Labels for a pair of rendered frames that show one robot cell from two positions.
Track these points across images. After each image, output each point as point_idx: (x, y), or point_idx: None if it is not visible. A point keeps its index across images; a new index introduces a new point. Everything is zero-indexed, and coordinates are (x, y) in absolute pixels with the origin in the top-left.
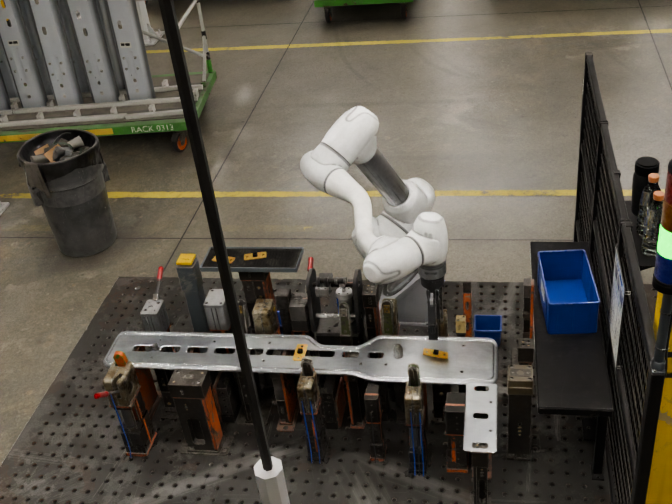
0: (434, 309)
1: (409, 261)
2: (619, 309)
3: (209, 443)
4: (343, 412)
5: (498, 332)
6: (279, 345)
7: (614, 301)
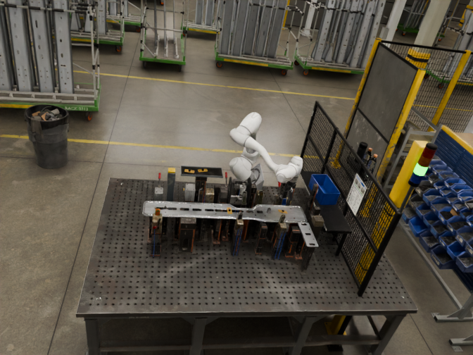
0: (292, 194)
1: (293, 174)
2: (360, 194)
3: (189, 248)
4: None
5: None
6: (219, 208)
7: (353, 192)
